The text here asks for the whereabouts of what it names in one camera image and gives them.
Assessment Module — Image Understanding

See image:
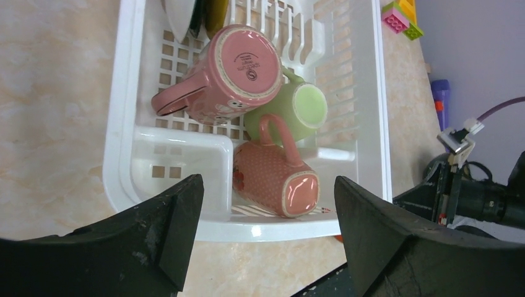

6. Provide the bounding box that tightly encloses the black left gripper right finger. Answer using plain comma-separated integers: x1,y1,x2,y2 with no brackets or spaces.
334,176,524,296

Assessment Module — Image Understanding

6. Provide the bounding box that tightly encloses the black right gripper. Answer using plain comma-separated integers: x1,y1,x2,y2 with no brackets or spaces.
393,153,524,229

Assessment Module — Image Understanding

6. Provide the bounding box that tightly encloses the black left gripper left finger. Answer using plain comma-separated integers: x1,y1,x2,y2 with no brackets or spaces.
1,174,204,296

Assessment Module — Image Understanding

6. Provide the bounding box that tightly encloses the pink mug white interior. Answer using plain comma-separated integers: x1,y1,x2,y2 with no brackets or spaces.
232,114,320,218

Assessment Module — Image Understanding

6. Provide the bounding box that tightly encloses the light green mug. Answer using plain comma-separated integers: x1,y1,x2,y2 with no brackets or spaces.
243,66,328,142

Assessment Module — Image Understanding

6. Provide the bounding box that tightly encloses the pink patterned mug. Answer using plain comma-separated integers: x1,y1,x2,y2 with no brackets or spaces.
151,24,283,126

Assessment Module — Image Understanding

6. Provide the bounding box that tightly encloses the white plate green patterned rim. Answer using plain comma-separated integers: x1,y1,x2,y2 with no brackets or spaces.
163,0,195,43

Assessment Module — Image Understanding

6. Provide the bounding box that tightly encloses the yellow patterned plate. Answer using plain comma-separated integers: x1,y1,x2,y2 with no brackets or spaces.
204,0,229,40

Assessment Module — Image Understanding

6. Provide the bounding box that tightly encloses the black glossy plate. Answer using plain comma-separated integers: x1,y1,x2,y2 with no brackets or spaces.
188,0,206,38

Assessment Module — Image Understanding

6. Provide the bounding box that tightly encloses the white plastic dish rack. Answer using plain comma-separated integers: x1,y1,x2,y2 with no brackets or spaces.
103,1,393,243

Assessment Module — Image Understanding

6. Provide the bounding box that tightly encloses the pink green toy brick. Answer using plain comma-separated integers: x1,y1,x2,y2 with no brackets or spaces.
381,1,424,40

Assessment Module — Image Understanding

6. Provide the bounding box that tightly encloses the yellow triangle toy block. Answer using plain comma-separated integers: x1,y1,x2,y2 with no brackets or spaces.
397,0,417,25

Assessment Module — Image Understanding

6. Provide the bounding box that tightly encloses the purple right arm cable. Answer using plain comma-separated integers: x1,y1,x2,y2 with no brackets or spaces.
475,97,525,124

